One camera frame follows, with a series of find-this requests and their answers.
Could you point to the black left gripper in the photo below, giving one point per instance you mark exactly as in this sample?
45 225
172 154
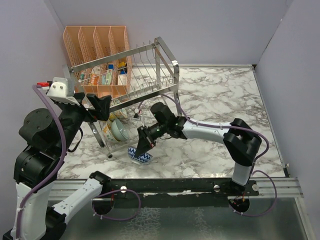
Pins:
102 104

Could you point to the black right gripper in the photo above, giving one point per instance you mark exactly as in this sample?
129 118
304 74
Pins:
145 144

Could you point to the red geometric pattern bowl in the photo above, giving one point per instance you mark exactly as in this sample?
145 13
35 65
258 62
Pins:
143 159

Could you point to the white bowl green leaves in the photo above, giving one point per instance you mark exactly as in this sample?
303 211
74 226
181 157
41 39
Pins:
119 114

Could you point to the white bowl orange flower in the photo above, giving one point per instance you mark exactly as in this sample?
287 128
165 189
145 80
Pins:
107 133

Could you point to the teal spiral bowl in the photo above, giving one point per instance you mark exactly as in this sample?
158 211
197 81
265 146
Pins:
119 131

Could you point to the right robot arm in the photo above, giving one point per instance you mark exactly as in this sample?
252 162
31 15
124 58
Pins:
240 140

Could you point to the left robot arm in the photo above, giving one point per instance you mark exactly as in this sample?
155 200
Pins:
48 138

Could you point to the stainless steel dish rack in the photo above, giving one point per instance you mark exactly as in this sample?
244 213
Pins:
154 72

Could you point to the yellow black bottle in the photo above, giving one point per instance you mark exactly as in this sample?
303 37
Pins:
122 65

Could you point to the peach plastic file organizer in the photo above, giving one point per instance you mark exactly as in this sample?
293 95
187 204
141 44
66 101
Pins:
88 43

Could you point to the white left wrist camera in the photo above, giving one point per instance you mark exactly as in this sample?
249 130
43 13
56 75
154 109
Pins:
62 90

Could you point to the black aluminium mounting rail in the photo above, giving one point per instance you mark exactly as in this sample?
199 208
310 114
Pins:
198 192

